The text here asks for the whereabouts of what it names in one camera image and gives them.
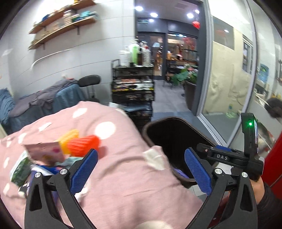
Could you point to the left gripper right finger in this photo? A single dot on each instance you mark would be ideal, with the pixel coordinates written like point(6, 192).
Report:
point(241, 208)

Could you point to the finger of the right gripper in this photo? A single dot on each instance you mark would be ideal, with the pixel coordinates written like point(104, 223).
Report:
point(223, 148)
point(206, 149)

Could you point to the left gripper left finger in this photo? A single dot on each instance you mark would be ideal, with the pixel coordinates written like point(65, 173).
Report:
point(41, 210)

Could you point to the purple tissue pack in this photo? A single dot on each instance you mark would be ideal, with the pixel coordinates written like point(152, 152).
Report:
point(181, 173)

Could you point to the blue oreo packet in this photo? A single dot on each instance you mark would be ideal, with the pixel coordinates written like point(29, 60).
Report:
point(44, 170)

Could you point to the green drink carton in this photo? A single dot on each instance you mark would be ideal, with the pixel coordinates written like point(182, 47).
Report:
point(21, 172)

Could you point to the teal cloth rag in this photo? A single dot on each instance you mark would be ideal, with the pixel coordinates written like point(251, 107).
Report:
point(68, 162)

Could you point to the pink snack packet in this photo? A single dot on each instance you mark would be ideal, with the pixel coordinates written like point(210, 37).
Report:
point(48, 153)

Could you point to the yellow foam fruit net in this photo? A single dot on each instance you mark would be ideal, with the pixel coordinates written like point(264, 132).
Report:
point(65, 138)

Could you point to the orange foam fruit net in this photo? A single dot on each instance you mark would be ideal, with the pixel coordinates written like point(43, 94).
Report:
point(79, 147)

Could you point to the black trash bin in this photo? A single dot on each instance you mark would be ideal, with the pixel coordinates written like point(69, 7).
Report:
point(174, 135)

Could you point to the right hand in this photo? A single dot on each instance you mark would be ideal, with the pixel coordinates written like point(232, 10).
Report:
point(258, 189)

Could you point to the potted green plant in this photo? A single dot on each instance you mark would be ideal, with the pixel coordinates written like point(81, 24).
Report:
point(187, 77)

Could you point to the pink polka dot blanket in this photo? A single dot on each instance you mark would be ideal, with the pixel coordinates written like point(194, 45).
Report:
point(132, 185)

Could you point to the black mesh trolley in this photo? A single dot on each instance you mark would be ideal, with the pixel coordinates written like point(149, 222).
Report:
point(133, 89)

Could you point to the clear spray bottle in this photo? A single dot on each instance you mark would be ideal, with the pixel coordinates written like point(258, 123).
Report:
point(146, 54)

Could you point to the blue bedding pile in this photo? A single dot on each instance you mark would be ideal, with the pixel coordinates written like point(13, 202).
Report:
point(7, 104)

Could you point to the green pump bottle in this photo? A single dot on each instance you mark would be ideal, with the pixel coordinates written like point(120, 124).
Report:
point(134, 49)

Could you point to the massage bed blue cover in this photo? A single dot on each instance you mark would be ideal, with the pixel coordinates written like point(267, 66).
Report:
point(61, 95)

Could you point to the black round stool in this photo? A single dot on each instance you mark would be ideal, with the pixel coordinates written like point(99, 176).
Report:
point(87, 83)

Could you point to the lower wooden wall shelf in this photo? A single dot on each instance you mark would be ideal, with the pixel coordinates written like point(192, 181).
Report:
point(72, 26)

